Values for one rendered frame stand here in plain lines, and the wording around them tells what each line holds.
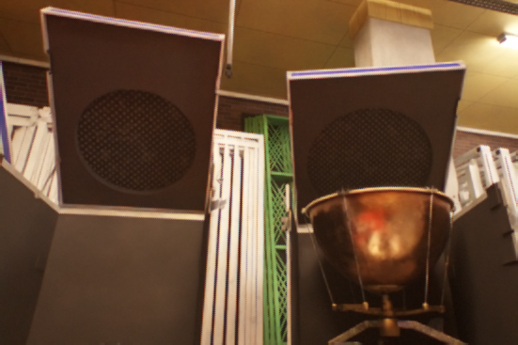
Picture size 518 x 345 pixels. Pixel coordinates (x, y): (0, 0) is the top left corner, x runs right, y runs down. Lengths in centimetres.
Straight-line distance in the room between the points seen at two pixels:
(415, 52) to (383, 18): 45
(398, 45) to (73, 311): 332
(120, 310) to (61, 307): 31
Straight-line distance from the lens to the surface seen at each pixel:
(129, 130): 246
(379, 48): 385
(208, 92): 228
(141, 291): 253
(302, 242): 290
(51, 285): 262
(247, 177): 378
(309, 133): 255
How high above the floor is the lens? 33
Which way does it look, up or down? 23 degrees up
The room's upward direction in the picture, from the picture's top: straight up
